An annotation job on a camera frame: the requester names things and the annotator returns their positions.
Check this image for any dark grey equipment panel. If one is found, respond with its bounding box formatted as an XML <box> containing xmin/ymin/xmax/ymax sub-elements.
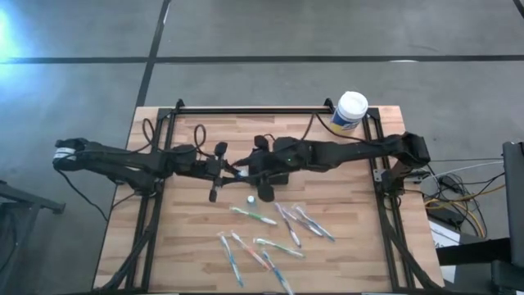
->
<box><xmin>502</xmin><ymin>141</ymin><xmax>524</xmax><ymax>270</ymax></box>

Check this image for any orange toothbrush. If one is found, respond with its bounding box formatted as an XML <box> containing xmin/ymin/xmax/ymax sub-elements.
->
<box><xmin>230</xmin><ymin>231</ymin><xmax>272</xmax><ymax>271</ymax></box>

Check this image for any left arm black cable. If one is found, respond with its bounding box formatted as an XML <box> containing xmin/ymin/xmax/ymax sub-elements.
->
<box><xmin>141</xmin><ymin>116</ymin><xmax>209</xmax><ymax>160</ymax></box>

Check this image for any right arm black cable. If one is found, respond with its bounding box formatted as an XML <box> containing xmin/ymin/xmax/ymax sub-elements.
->
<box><xmin>300</xmin><ymin>112</ymin><xmax>369</xmax><ymax>144</ymax></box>

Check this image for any white and yellow canister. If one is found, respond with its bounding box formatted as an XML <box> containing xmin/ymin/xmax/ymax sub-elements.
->
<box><xmin>329</xmin><ymin>90</ymin><xmax>369</xmax><ymax>133</ymax></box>

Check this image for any white paper sheet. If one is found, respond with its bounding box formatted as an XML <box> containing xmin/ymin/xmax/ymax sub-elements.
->
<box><xmin>428</xmin><ymin>220</ymin><xmax>462</xmax><ymax>249</ymax></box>

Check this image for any black floor cable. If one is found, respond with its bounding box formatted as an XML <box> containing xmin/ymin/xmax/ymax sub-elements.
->
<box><xmin>54</xmin><ymin>168</ymin><xmax>138</xmax><ymax>223</ymax></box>

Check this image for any black aluminium table frame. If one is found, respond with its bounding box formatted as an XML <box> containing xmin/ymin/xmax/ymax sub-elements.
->
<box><xmin>97</xmin><ymin>98</ymin><xmax>445</xmax><ymax>294</ymax></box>

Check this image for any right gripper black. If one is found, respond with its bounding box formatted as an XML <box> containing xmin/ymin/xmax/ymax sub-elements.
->
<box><xmin>233</xmin><ymin>134</ymin><xmax>290</xmax><ymax>204</ymax></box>

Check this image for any black power brick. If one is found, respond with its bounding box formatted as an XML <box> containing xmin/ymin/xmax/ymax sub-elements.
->
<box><xmin>427</xmin><ymin>204</ymin><xmax>466</xmax><ymax>229</ymax></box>

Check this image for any yellow cable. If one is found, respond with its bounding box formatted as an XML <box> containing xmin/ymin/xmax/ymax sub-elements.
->
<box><xmin>423</xmin><ymin>183</ymin><xmax>507</xmax><ymax>239</ymax></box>

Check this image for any black beam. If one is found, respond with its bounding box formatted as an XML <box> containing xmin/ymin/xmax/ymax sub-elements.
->
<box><xmin>436</xmin><ymin>236</ymin><xmax>513</xmax><ymax>266</ymax></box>

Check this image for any black metal stand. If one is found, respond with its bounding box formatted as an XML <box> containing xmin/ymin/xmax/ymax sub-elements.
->
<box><xmin>0</xmin><ymin>179</ymin><xmax>66</xmax><ymax>295</ymax></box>

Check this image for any purple red toothbrush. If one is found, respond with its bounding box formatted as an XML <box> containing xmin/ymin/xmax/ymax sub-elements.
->
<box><xmin>275</xmin><ymin>202</ymin><xmax>303</xmax><ymax>249</ymax></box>

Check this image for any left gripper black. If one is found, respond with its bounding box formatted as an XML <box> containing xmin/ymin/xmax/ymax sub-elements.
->
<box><xmin>195</xmin><ymin>141</ymin><xmax>244</xmax><ymax>204</ymax></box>

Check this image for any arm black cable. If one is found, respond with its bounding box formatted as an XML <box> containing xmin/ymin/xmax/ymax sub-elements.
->
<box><xmin>300</xmin><ymin>112</ymin><xmax>369</xmax><ymax>144</ymax></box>
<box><xmin>141</xmin><ymin>116</ymin><xmax>209</xmax><ymax>160</ymax></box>

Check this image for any green toothbrush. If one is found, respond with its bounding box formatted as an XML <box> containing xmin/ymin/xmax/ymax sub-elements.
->
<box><xmin>252</xmin><ymin>237</ymin><xmax>306</xmax><ymax>259</ymax></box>
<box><xmin>229</xmin><ymin>206</ymin><xmax>278</xmax><ymax>226</ymax></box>

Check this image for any clear plastic wrapper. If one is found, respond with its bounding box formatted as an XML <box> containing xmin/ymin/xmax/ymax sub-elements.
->
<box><xmin>217</xmin><ymin>232</ymin><xmax>246</xmax><ymax>288</ymax></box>

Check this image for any grey toothbrush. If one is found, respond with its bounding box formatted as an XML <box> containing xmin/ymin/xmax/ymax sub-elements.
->
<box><xmin>282</xmin><ymin>206</ymin><xmax>324</xmax><ymax>238</ymax></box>

